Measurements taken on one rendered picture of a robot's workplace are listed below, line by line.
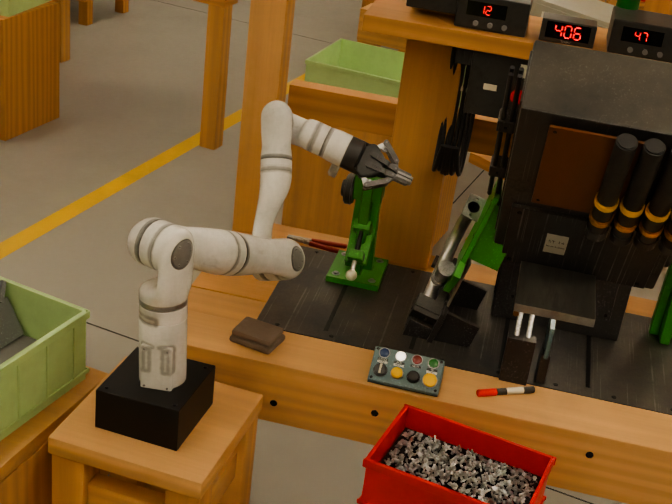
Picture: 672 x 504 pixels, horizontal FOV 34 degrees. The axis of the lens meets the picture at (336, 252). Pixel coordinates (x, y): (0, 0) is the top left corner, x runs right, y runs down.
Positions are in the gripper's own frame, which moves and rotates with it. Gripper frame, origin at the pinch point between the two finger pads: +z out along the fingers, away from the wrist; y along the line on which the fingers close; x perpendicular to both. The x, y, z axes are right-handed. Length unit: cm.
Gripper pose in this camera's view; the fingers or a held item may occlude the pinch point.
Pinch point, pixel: (404, 178)
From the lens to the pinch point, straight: 242.7
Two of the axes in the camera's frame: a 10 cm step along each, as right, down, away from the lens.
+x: -0.9, 2.6, 9.6
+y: 4.1, -8.7, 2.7
